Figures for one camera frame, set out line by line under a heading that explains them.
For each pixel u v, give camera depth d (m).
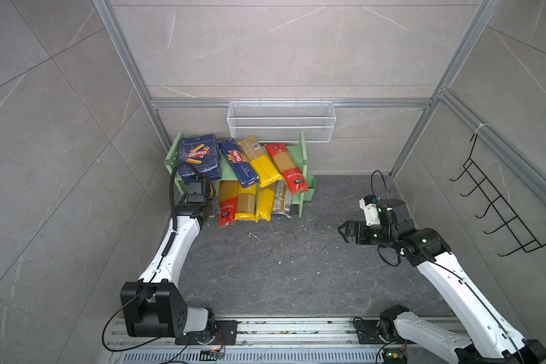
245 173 0.79
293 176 0.78
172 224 0.52
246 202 0.90
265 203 0.88
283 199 0.90
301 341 0.73
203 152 0.82
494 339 0.37
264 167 0.82
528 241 0.58
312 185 1.10
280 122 1.01
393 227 0.52
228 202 0.89
